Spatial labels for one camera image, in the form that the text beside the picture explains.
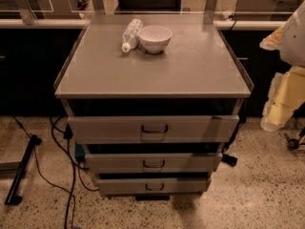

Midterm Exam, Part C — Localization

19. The black tripod foot right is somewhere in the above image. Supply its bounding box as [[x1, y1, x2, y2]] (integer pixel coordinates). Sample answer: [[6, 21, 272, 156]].
[[284, 127, 305, 150]]

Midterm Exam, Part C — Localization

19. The grey middle drawer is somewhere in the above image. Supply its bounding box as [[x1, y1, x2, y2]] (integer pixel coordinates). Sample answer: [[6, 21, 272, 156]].
[[85, 153, 222, 174]]

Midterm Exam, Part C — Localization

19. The grey drawer cabinet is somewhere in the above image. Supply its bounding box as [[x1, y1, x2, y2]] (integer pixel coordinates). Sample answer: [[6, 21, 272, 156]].
[[52, 13, 254, 202]]

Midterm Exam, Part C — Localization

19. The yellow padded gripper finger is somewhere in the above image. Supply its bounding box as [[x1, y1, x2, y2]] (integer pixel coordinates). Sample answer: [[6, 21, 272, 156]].
[[259, 26, 284, 51], [260, 66, 305, 132]]

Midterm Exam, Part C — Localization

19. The grey top drawer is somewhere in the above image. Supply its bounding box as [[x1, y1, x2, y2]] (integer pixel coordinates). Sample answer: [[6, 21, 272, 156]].
[[68, 115, 239, 144]]

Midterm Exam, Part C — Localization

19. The black floor stand bar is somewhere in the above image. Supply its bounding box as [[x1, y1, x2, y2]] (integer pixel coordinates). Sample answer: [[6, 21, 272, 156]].
[[5, 135, 42, 205]]

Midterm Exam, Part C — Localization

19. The clear plastic water bottle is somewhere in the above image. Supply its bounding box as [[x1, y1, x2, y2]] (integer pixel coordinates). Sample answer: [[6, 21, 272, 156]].
[[121, 19, 143, 52]]

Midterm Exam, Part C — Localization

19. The grey bottom drawer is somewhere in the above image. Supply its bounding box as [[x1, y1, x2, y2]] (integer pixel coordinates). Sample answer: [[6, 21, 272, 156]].
[[97, 177, 211, 196]]

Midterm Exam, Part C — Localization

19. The grey drawer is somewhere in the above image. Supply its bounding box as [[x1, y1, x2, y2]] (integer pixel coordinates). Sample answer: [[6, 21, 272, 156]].
[[68, 115, 239, 144], [85, 153, 222, 174], [97, 177, 211, 196]]

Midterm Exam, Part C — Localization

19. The black caster wheel right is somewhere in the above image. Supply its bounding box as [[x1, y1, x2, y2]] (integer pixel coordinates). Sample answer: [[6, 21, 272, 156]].
[[221, 154, 237, 167]]

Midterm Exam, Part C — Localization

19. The black floor cable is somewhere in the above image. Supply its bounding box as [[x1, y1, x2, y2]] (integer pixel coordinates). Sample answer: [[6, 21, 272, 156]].
[[12, 115, 99, 229]]

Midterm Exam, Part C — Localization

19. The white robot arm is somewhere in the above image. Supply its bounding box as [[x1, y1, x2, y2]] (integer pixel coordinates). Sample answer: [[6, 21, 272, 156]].
[[259, 2, 305, 132]]

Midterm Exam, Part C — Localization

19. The white ceramic bowl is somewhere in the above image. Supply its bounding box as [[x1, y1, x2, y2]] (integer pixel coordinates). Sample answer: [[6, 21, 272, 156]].
[[138, 26, 173, 53]]

